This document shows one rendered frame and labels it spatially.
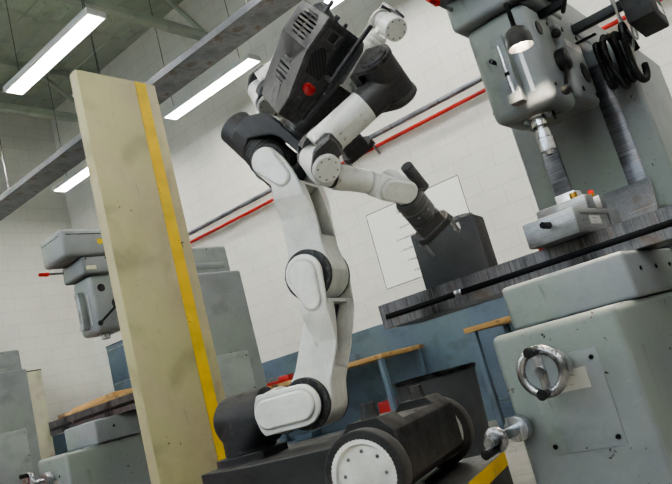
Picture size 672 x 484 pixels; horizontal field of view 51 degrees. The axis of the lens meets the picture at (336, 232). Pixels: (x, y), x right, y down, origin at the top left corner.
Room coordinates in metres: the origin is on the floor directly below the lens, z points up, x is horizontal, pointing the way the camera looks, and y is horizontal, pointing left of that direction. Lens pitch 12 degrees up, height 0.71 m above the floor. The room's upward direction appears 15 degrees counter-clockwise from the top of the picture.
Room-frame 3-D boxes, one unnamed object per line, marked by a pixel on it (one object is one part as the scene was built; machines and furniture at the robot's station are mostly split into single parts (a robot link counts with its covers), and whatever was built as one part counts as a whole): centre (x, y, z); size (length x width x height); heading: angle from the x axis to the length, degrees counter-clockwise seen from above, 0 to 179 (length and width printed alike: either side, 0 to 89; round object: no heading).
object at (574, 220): (2.00, -0.66, 0.97); 0.35 x 0.15 x 0.11; 141
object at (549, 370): (1.63, -0.38, 0.62); 0.16 x 0.12 x 0.12; 144
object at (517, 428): (1.68, -0.25, 0.50); 0.22 x 0.06 x 0.06; 144
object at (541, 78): (2.03, -0.68, 1.47); 0.21 x 0.19 x 0.32; 54
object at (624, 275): (2.03, -0.67, 0.78); 0.50 x 0.35 x 0.12; 144
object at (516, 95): (1.94, -0.61, 1.44); 0.04 x 0.04 x 0.21; 54
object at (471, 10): (2.06, -0.70, 1.68); 0.34 x 0.24 x 0.10; 144
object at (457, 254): (2.26, -0.35, 1.02); 0.22 x 0.12 x 0.20; 64
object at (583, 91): (2.18, -0.79, 1.47); 0.24 x 0.19 x 0.26; 54
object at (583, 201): (1.98, -0.65, 1.01); 0.15 x 0.06 x 0.04; 51
